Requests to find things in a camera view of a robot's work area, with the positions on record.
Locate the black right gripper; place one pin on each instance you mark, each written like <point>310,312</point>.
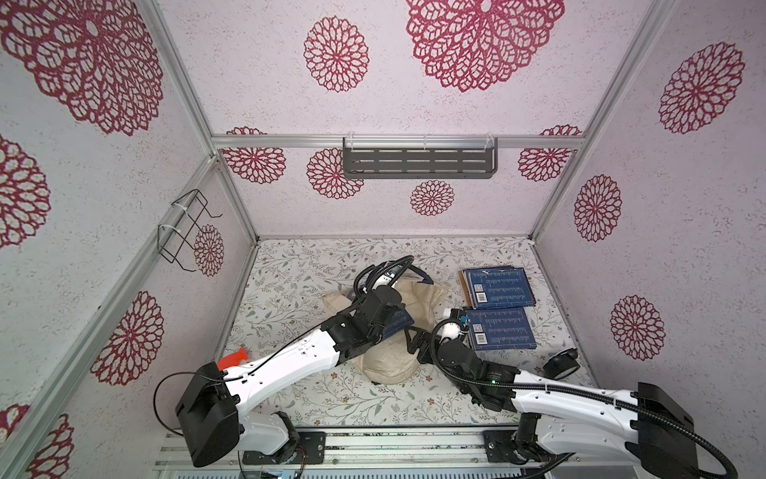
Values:
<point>432,345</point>

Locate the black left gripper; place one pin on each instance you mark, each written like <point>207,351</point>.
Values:
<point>394,323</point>

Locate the blue book carried rightward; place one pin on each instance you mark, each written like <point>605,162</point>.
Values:
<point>500,329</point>

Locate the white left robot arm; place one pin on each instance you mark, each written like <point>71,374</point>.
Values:
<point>215,411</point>

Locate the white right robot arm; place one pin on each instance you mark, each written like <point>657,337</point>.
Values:
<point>644,425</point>

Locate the round black gauge object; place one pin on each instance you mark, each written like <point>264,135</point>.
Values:
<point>562,365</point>

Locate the red plastic object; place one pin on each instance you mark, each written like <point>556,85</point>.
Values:
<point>233,359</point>

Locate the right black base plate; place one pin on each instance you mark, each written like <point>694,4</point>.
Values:
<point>501,447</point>

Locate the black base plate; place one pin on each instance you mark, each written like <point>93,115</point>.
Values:
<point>501,447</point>
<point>299,448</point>

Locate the aluminium front rail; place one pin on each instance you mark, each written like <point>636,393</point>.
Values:
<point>415,452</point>

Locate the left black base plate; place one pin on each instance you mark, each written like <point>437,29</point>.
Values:
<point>299,448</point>

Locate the grey slotted wall shelf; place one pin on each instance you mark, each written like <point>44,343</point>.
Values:
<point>423,163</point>

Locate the black wire wall rack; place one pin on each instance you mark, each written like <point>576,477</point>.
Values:
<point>192,242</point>

